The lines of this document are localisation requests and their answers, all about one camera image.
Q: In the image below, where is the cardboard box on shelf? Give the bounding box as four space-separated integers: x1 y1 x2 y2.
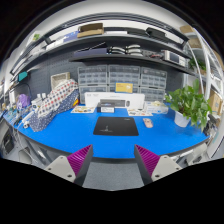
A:
77 23 104 38

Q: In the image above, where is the lower dark wall shelf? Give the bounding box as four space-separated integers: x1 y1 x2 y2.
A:
70 54 195 76

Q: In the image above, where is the grey drawer organiser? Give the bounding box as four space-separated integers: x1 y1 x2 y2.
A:
139 67 167 101
108 65 140 93
78 65 107 94

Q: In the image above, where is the dark wall shelf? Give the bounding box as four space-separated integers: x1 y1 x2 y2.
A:
70 54 195 76
10 32 189 76

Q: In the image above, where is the white plant pot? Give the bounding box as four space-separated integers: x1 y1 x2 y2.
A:
174 111 190 128

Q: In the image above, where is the illustrated paper sheet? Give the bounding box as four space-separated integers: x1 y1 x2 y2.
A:
127 109 153 116
71 106 95 114

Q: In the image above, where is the yellow card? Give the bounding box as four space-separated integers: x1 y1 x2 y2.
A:
115 83 133 93

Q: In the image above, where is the grey drawer organiser left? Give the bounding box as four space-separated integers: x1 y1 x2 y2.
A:
78 65 107 94

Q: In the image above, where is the black mouse pad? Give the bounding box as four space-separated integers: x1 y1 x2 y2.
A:
93 116 139 136

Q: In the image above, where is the patterned fabric cover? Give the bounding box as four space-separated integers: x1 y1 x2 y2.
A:
29 79 79 132

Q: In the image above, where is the white framed panel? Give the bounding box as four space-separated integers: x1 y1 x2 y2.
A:
51 72 70 89

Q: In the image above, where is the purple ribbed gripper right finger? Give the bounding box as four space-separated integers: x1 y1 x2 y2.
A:
133 144 183 186

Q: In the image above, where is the long white keyboard box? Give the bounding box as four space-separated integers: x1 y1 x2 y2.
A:
84 92 145 109

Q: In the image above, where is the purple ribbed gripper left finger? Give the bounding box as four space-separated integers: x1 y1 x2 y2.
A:
44 144 94 187

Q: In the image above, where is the purple object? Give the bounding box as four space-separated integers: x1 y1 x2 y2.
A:
16 94 30 109

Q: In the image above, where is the green potted plant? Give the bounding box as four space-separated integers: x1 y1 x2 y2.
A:
165 80 212 130

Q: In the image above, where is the grey drawer organiser right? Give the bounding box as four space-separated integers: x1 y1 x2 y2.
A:
139 67 167 101

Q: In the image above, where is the white packaged box right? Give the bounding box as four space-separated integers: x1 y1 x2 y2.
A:
144 101 168 114

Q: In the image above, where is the illustrated paper sheet left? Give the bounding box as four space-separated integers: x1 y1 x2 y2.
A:
71 106 95 114

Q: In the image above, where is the small black box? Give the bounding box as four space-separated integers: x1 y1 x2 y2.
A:
97 103 115 113

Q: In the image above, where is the upper dark wall shelf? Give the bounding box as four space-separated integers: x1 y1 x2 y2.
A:
10 32 189 76

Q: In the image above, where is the electronic instrument on shelf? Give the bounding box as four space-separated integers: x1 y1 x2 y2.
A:
162 50 186 67

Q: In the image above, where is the grey drawer organiser middle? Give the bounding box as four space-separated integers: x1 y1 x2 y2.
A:
108 65 140 93

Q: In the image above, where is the illustrated paper sheet right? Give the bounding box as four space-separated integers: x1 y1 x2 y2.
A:
127 109 153 116

